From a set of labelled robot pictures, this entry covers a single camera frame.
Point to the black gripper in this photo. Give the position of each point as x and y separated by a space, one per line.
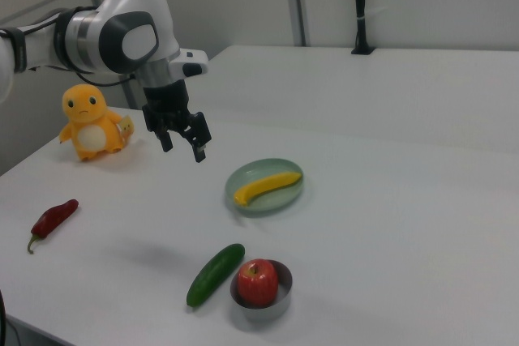
167 108

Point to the green cucumber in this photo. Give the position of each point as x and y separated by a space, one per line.
215 275

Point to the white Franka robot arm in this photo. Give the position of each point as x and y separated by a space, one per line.
117 36

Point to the metal bowl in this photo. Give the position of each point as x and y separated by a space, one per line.
284 285

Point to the orange plush toy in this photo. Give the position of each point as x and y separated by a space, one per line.
91 123

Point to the yellow banana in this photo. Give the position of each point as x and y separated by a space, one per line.
265 187

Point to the pale green plate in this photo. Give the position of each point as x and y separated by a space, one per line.
280 196

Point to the red chili pepper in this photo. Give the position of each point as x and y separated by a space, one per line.
54 219

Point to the red apple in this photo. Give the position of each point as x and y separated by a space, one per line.
258 283

